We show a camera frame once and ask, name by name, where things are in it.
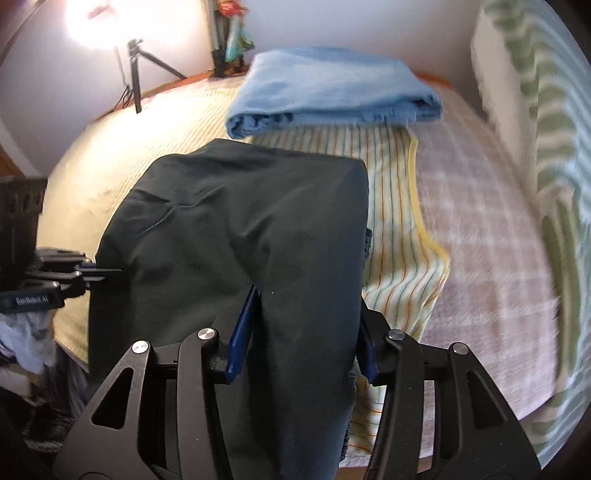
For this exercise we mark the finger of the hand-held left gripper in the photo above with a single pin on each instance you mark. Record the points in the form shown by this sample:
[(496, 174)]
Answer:
[(99, 271), (78, 281)]

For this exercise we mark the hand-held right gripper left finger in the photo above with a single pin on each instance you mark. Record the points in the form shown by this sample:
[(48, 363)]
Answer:
[(244, 323)]

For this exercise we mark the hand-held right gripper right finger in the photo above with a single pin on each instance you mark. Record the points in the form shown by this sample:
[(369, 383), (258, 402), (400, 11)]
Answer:
[(369, 350)]

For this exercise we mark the black pants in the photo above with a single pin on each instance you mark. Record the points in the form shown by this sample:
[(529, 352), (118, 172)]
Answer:
[(231, 221)]

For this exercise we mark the crumpled light cloth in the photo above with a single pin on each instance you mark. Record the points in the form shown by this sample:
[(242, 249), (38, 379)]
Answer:
[(23, 341)]

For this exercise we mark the striped yellow towel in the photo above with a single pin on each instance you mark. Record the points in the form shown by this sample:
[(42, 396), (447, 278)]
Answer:
[(397, 258)]

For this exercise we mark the cream ribbed bedspread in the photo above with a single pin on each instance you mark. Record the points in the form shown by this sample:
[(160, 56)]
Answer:
[(115, 152)]

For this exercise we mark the beige plaid blanket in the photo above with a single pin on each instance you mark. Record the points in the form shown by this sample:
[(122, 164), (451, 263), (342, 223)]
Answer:
[(485, 230)]

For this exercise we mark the black tripod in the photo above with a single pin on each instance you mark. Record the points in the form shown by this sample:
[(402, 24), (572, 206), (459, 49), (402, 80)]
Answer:
[(135, 78)]

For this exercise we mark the folded blue towel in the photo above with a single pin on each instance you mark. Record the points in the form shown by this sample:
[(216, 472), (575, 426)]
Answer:
[(332, 83)]

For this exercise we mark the colourful ornament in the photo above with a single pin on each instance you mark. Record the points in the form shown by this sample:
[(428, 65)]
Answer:
[(235, 41)]

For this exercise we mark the green striped pillow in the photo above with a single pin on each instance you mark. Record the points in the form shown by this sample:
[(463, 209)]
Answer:
[(554, 138)]

